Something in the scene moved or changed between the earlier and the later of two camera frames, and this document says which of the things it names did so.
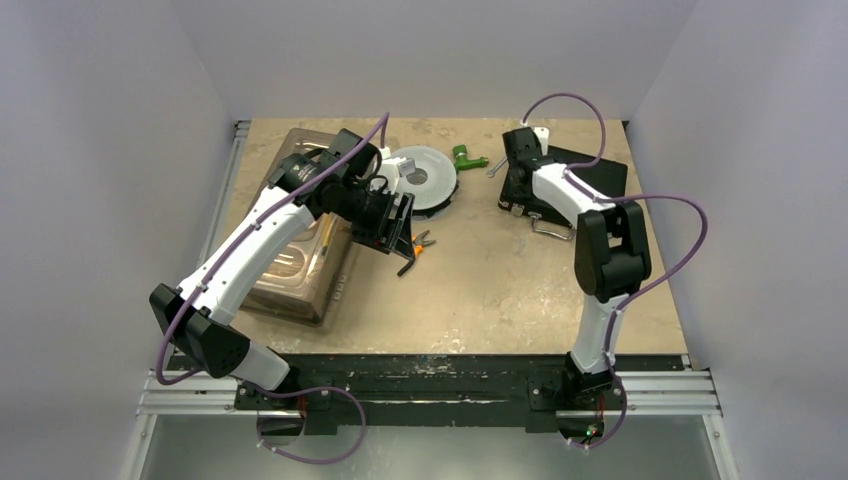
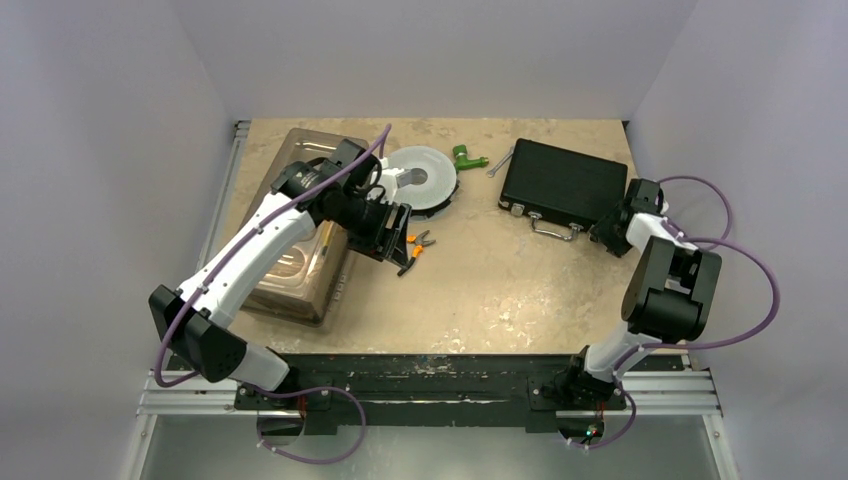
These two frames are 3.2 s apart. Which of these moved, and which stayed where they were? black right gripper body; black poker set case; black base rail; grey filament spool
Moved: black right gripper body
Stayed: black poker set case; black base rail; grey filament spool
